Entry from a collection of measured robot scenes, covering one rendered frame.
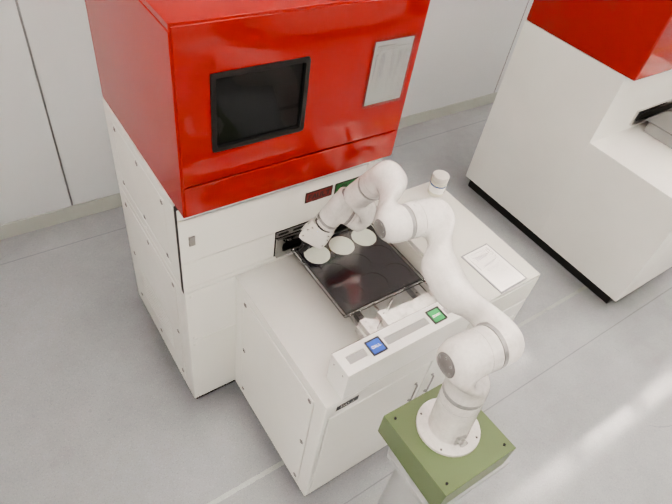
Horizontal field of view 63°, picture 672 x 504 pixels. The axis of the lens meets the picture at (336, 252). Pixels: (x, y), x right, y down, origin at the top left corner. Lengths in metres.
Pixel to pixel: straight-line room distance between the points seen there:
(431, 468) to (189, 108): 1.16
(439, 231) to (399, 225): 0.12
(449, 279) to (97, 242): 2.43
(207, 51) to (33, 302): 2.08
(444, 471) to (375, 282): 0.72
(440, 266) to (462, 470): 0.59
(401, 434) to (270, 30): 1.16
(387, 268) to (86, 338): 1.61
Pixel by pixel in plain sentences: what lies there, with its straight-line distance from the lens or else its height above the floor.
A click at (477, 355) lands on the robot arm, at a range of 1.36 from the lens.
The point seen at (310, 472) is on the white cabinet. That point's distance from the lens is 2.23.
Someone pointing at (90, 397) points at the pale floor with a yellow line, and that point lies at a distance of 2.81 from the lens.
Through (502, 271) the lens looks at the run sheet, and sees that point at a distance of 2.13.
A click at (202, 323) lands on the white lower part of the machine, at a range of 2.20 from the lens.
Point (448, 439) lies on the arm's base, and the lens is 1.66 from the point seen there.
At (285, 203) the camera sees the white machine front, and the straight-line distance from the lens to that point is 1.95.
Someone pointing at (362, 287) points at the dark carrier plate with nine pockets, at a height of 0.90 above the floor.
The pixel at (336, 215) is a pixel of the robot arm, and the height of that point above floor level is 1.14.
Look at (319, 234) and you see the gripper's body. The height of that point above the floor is 1.03.
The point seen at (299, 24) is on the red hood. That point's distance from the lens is 1.53.
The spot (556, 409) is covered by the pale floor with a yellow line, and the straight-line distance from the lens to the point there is 3.11.
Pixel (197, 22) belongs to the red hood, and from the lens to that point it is 1.40.
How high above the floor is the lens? 2.38
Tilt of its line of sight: 45 degrees down
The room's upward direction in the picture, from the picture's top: 11 degrees clockwise
